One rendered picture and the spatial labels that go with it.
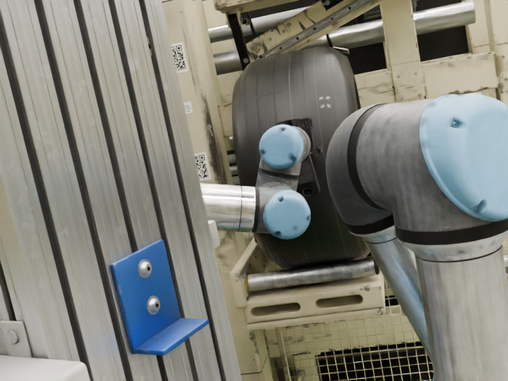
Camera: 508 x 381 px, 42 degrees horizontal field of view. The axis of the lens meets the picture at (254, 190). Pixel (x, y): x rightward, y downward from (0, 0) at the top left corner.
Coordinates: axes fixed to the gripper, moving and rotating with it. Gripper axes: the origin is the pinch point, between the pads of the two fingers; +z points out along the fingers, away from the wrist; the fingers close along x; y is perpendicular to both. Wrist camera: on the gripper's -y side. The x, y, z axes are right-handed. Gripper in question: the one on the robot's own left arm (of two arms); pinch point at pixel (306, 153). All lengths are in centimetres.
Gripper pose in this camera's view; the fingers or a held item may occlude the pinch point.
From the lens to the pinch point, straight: 149.1
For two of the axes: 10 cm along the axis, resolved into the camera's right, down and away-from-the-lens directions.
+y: -1.8, -9.8, -0.4
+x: -9.6, 1.7, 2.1
